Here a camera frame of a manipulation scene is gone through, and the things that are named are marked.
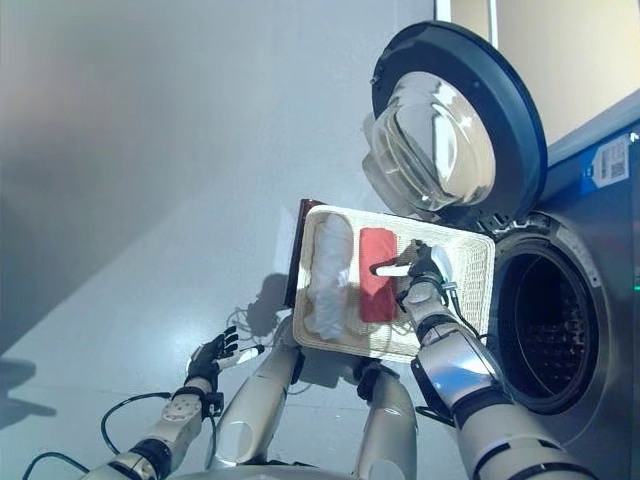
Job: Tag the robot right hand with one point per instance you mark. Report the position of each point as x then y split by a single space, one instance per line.
422 267

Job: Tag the silver robot right leg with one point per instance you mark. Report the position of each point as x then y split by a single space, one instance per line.
390 420

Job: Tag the blue white machine sticker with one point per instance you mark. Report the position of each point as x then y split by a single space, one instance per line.
607 162

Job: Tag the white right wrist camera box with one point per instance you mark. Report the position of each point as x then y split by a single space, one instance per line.
444 260

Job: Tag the red cloth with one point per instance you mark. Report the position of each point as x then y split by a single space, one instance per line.
377 300

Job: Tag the round glass washing machine door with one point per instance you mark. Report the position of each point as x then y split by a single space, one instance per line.
510 100

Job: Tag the white cloth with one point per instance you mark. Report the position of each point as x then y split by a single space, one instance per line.
330 280

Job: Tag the silver robot leg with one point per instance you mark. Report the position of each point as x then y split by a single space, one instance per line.
390 420
260 400

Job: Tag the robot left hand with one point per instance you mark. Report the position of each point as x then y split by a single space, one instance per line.
205 365

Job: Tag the white woven basket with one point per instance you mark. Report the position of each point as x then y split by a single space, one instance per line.
465 280

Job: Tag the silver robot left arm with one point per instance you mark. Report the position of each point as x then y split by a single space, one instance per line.
180 412

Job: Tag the perforated steel washer drum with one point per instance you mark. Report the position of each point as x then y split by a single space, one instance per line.
555 330

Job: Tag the brown wooden stool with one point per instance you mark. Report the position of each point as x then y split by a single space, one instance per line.
295 250

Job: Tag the silver robot left leg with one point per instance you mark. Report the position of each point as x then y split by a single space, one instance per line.
260 400

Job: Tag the silver robot torso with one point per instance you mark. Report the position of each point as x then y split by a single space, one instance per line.
275 472

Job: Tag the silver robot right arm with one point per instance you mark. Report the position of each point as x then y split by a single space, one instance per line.
460 370

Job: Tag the beige cabinet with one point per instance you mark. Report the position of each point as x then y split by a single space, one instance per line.
560 50

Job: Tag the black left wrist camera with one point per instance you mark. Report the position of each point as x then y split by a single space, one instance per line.
216 405

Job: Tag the grey washing machine body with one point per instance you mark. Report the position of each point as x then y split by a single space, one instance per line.
615 350

